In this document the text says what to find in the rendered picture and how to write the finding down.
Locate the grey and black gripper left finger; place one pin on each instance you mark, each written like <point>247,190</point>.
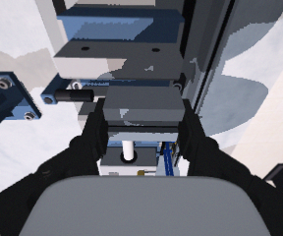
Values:
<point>79,159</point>

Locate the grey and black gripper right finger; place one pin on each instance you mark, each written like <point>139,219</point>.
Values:
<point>207,160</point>

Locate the grey long flat bar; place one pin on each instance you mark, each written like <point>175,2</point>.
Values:
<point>98,92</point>

